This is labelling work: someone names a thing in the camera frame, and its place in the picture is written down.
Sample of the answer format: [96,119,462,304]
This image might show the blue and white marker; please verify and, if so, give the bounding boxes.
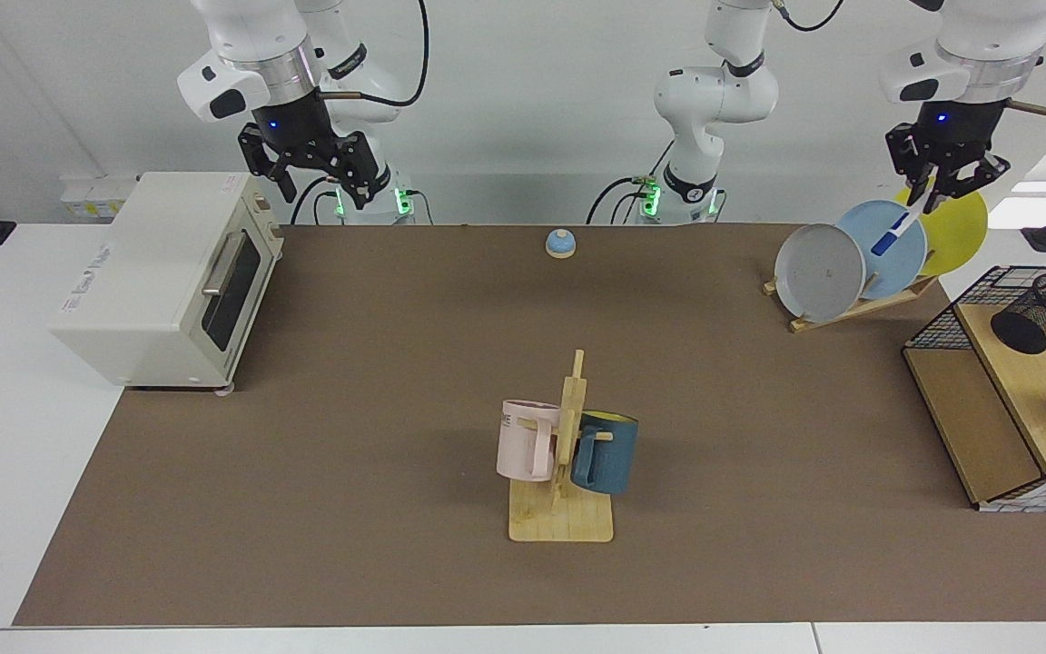
[871,204,919,257]

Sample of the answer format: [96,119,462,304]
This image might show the yellow plate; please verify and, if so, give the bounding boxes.
[895,177,989,278]

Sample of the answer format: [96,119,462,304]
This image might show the light blue plate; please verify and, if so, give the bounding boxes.
[836,200,928,301]

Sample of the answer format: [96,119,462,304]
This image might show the grey plate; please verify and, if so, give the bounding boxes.
[775,223,867,323]

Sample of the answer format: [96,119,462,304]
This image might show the wooden plate rack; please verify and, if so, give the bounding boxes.
[764,272,940,334]

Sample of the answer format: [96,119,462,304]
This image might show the pale toaster oven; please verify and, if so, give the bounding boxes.
[49,172,285,393]

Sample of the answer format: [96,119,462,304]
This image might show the pink cup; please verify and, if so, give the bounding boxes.
[497,400,562,482]

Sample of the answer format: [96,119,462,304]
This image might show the brown table cloth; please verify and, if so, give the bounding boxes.
[13,223,1046,628]

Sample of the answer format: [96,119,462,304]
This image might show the dark blue cup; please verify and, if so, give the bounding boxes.
[570,411,640,496]

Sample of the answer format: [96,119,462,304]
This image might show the wooden cup stand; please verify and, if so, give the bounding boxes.
[508,350,615,544]

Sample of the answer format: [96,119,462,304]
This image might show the black base power cable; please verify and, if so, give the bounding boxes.
[587,141,675,225]
[290,175,342,225]

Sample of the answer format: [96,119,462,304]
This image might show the wire basket with wooden floor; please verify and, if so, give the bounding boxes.
[903,265,1046,514]

